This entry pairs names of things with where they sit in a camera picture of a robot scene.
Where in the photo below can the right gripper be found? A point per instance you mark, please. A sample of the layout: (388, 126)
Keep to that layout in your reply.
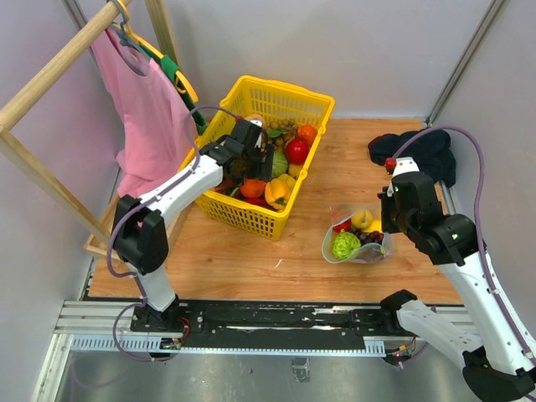
(388, 226)

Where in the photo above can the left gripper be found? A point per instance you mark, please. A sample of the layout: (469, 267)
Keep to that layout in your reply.
(262, 170)

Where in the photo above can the purple grapes bunch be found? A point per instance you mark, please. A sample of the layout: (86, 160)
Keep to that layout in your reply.
(371, 237)

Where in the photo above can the yellow peach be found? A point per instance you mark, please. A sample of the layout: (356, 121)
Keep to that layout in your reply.
(363, 219)

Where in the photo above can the clear zip top bag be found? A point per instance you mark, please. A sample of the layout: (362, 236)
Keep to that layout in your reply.
(366, 254)

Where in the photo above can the red orange fruit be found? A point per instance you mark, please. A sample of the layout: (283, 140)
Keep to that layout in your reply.
(345, 226)

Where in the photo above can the green custard apple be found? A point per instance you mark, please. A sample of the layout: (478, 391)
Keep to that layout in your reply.
(344, 245)

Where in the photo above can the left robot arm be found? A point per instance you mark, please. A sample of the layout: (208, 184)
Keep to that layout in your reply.
(139, 235)

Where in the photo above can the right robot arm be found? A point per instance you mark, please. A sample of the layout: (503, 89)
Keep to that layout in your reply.
(498, 362)

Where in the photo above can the green grapes bunch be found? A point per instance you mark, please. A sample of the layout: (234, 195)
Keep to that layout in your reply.
(281, 132)

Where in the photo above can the yellow bell pepper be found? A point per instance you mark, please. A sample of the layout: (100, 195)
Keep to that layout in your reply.
(278, 191)

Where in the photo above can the red apple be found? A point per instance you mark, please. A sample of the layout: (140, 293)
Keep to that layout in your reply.
(297, 151)

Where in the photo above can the small yellow fruit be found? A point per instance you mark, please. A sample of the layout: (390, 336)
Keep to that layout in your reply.
(294, 170)

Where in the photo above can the red chili pepper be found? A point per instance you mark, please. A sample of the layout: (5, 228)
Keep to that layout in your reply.
(256, 201)

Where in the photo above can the green garment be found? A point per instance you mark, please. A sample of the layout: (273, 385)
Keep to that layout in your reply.
(173, 72)

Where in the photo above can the yellow plastic basket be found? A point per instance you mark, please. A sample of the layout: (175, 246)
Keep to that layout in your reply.
(274, 101)

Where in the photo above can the dark navy cloth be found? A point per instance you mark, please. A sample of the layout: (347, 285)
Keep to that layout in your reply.
(432, 153)

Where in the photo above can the orange persimmon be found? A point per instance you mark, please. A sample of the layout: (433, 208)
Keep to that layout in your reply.
(307, 133)

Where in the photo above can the pink shirt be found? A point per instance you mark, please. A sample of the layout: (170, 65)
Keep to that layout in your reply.
(154, 118)

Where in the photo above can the yellow hanger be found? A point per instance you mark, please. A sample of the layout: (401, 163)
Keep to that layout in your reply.
(125, 17)

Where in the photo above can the grey hanger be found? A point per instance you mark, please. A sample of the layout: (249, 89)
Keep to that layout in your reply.
(134, 56)

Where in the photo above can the wooden clothes rack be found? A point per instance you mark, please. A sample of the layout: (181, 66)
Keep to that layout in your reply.
(37, 87)

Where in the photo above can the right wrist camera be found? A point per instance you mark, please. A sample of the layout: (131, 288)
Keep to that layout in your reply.
(397, 166)

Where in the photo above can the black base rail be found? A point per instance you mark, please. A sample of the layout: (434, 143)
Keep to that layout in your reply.
(270, 326)

